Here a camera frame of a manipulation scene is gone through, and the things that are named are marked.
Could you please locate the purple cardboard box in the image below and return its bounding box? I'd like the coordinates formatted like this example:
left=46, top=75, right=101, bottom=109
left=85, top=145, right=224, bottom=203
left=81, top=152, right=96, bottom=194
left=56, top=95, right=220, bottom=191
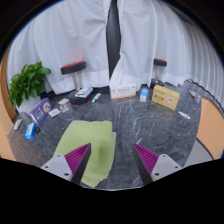
left=29, top=97, right=53, bottom=126

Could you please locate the small white card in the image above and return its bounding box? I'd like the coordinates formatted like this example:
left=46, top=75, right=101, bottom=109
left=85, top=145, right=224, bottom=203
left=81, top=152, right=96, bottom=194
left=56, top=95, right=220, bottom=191
left=57, top=97, right=70, bottom=106

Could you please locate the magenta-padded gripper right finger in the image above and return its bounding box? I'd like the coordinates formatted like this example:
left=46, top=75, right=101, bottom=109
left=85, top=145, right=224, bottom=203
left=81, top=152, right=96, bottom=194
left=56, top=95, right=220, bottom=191
left=131, top=143, right=183, bottom=186

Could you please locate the white curtain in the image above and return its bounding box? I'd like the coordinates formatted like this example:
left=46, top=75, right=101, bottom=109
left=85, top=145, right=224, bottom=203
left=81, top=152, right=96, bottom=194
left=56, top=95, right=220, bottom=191
left=6, top=0, right=113, bottom=96
left=109, top=0, right=224, bottom=108

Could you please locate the green potted plant white pot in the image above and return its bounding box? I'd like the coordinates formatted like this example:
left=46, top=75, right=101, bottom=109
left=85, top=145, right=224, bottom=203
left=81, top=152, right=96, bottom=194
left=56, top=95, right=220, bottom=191
left=8, top=61, right=52, bottom=114

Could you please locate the white flat packet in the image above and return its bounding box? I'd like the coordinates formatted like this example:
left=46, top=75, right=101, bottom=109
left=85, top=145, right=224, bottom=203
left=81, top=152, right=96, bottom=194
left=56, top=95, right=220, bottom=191
left=13, top=118, right=24, bottom=131

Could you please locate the white box with orange print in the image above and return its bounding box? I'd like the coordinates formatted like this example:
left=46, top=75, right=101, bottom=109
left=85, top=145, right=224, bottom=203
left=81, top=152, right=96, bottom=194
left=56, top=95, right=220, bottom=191
left=109, top=82, right=138, bottom=101

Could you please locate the small printed packet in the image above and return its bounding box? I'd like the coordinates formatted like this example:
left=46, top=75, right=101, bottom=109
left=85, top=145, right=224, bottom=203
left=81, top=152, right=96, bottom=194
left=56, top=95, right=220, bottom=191
left=58, top=103, right=70, bottom=113

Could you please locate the small white tube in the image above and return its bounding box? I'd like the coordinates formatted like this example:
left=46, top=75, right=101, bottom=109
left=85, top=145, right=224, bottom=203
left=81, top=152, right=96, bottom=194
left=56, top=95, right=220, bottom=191
left=91, top=92, right=102, bottom=103

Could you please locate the yellow cardboard box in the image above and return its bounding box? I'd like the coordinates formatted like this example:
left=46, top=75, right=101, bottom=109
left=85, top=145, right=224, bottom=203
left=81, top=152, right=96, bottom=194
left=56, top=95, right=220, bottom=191
left=151, top=84, right=181, bottom=111

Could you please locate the green towel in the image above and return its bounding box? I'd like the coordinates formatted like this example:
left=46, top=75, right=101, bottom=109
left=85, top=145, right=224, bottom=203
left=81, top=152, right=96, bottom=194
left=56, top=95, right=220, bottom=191
left=53, top=119, right=117, bottom=189

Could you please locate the small purple item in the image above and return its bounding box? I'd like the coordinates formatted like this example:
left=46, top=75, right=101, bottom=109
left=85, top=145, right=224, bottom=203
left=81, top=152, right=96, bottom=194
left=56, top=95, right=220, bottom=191
left=188, top=89, right=203, bottom=104

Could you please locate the white sachet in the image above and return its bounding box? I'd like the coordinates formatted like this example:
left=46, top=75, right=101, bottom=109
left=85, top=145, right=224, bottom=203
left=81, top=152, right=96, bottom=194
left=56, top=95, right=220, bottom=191
left=177, top=110, right=191, bottom=121

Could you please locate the small white and blue box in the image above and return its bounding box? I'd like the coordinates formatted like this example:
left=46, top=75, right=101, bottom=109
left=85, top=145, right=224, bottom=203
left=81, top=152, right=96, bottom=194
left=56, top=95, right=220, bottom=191
left=139, top=87, right=150, bottom=103

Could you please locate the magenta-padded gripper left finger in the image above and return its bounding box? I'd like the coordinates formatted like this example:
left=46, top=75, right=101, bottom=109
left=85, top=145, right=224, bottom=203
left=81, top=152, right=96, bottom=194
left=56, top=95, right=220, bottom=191
left=39, top=143, right=92, bottom=185

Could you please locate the white flat card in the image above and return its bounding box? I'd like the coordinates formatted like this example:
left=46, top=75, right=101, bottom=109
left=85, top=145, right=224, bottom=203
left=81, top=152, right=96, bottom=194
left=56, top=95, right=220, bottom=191
left=48, top=108, right=62, bottom=118

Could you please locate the white book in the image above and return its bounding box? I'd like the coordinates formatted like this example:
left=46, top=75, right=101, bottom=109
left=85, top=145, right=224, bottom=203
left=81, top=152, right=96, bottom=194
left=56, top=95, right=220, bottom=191
left=74, top=86, right=94, bottom=99

